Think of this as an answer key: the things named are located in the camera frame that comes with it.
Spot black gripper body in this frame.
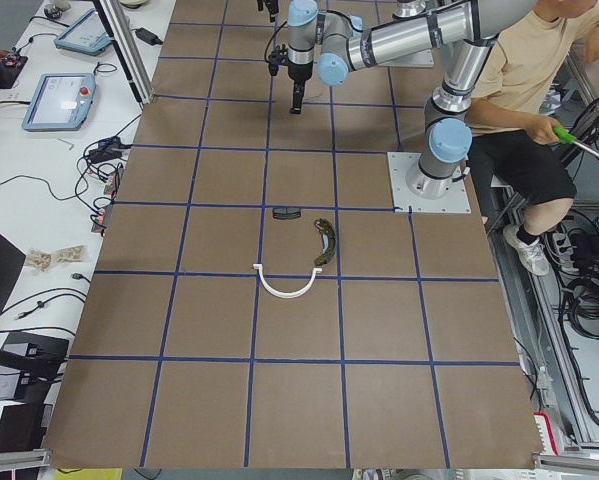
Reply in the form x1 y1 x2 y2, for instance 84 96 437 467
292 76 307 106

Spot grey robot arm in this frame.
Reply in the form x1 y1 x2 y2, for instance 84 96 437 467
268 1 436 115
311 1 535 199

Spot dark grey brake pad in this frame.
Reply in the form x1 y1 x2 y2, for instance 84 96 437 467
272 206 302 221

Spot olive metal brake shoe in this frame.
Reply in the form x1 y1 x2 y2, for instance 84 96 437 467
314 218 337 267

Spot black power adapter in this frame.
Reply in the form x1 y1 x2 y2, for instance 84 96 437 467
134 27 163 46

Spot white curved plastic part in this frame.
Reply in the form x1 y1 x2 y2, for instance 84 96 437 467
252 263 323 300

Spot teach pendant tablet far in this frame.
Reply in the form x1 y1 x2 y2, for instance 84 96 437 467
54 8 111 56

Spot teach pendant tablet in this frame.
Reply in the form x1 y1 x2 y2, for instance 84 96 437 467
22 73 97 132
54 8 111 56

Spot person in beige shirt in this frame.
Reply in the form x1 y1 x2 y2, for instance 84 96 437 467
466 1 599 276

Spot teach pendant tablet near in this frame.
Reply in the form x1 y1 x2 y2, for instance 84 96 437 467
22 73 97 132

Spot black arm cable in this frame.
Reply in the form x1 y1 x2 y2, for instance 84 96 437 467
264 19 290 77

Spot aluminium frame post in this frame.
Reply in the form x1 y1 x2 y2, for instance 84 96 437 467
93 0 154 105

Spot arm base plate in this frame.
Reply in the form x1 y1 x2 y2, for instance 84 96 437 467
387 152 471 215

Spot green handled tool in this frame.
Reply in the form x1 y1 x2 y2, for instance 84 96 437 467
553 126 599 163

